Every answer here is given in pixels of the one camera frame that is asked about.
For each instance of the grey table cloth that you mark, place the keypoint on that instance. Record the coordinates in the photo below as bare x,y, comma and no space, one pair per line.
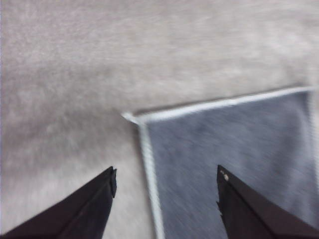
74,74

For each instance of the purple towel with grey hem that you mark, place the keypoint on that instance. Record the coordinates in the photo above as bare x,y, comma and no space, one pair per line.
224,139

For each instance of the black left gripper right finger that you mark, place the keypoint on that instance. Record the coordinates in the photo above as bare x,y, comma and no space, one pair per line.
251,214

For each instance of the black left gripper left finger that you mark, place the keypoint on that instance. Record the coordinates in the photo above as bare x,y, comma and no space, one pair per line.
74,216

